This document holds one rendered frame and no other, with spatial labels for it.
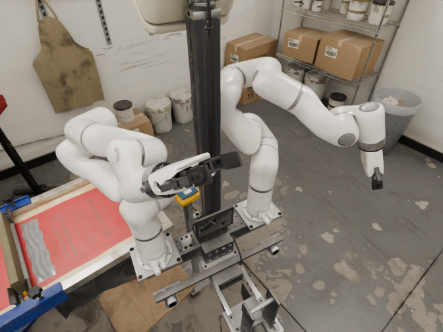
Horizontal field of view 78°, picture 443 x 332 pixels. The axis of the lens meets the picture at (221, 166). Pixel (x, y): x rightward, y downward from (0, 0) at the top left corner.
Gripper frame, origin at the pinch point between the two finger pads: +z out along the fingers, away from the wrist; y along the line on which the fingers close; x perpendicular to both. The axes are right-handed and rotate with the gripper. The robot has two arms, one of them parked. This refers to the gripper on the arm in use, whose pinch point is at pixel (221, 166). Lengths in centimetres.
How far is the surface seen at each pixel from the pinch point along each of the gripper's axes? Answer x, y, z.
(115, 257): 29, 15, -82
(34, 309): 32, -14, -92
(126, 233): 24, 27, -88
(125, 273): 45, 26, -102
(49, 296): 30, -9, -89
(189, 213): 33, 66, -87
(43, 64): -117, 93, -233
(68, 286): 31, -2, -89
